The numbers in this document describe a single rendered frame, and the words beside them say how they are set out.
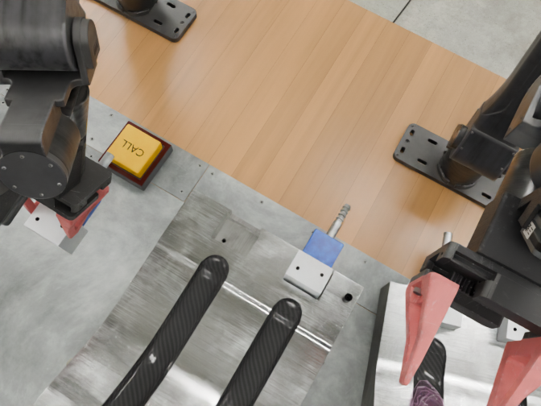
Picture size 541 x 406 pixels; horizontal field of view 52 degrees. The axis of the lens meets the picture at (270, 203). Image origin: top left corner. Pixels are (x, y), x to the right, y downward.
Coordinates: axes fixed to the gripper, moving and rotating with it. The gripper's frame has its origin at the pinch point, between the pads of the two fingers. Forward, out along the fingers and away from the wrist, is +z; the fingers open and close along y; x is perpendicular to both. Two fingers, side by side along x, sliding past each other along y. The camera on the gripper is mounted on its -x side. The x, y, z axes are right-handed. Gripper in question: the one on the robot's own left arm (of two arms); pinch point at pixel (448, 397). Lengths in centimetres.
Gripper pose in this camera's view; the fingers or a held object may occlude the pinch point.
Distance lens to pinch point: 42.5
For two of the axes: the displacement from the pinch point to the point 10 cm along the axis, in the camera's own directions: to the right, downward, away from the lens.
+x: -0.3, 2.9, 9.6
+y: 8.7, 4.8, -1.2
